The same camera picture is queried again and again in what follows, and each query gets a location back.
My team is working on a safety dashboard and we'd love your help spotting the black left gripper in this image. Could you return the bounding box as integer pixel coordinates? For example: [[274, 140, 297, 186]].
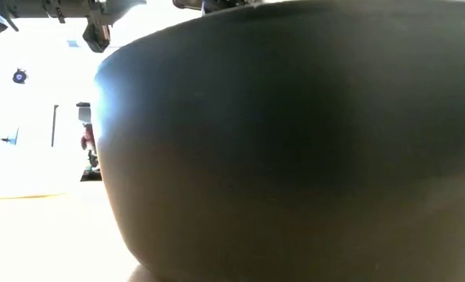
[[81, 0, 148, 54]]

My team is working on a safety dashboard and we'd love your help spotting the grey bowl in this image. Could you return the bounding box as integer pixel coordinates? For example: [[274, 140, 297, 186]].
[[94, 0, 465, 282]]

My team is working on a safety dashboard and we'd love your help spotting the black background monitor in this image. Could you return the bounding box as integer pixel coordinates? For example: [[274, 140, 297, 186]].
[[75, 101, 93, 125]]

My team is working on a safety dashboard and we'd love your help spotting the thin black stand pole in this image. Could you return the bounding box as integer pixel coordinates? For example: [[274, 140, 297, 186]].
[[50, 103, 60, 148]]

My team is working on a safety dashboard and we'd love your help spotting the person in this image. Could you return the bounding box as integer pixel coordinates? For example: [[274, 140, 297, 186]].
[[80, 122, 100, 170]]

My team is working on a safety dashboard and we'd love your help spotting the round black wall device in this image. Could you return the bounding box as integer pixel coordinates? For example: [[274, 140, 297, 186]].
[[12, 68, 29, 85]]

